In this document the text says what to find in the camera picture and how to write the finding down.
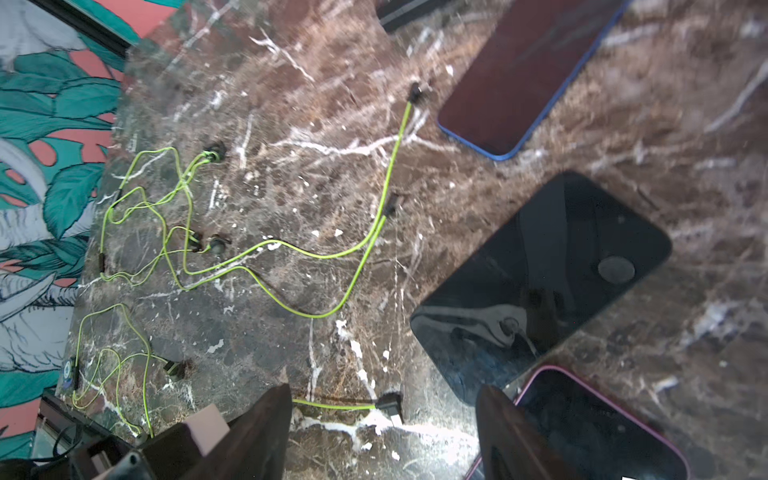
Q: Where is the black smartphone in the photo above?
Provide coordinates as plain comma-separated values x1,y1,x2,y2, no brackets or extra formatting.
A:
410,171,672,405

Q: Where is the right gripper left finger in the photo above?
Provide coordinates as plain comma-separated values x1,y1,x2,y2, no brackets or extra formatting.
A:
183,384,293,480

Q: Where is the blue edged smartphone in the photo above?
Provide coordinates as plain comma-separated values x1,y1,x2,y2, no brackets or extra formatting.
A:
437,0,629,161

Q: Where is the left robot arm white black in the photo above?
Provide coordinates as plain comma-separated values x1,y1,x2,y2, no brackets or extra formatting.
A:
1,404,230,479

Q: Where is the pink edged smartphone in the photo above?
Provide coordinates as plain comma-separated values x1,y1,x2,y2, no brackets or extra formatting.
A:
467,365,691,479

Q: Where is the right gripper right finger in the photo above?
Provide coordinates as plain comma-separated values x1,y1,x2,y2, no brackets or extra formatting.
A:
475,385,579,480

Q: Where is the black white chessboard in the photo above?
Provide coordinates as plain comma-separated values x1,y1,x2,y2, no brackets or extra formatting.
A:
375,0,449,33

